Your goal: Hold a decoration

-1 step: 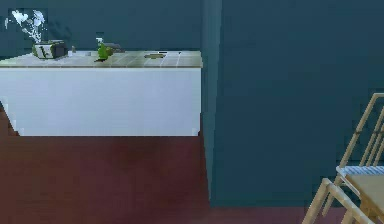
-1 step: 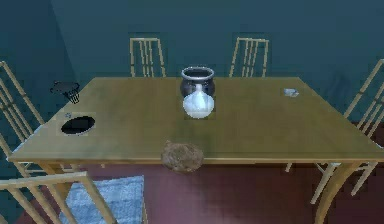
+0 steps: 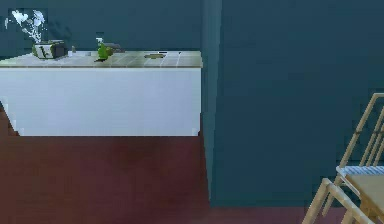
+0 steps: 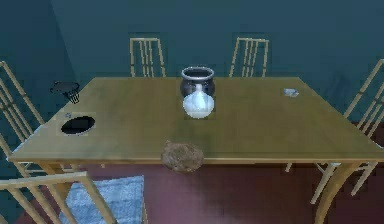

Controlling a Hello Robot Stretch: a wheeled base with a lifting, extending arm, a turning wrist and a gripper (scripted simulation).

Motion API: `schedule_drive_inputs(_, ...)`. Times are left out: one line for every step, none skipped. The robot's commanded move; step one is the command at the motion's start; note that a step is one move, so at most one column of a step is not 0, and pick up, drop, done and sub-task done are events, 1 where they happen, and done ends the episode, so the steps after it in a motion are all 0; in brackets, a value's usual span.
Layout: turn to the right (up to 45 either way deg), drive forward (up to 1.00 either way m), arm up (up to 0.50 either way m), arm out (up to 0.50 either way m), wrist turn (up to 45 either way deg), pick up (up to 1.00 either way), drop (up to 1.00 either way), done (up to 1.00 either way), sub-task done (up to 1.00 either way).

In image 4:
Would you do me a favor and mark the small grey white object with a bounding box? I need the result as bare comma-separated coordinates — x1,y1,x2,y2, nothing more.
283,87,300,98

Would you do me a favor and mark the black round pot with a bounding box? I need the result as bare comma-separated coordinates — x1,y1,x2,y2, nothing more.
180,66,216,100

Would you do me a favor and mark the wooden dining table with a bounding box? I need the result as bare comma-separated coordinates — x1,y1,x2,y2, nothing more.
7,76,384,224

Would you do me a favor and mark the light wooden chair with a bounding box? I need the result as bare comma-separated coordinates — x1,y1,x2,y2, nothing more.
0,60,81,178
0,171,149,224
284,58,384,205
228,36,270,78
128,37,167,78

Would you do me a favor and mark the black wire object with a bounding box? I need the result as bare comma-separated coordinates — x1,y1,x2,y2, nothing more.
49,80,81,105

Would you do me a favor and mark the brown lumpy decoration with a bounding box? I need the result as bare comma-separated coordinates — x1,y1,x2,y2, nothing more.
160,140,205,173

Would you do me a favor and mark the black round plate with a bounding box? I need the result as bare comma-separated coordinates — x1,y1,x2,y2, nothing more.
60,115,96,136

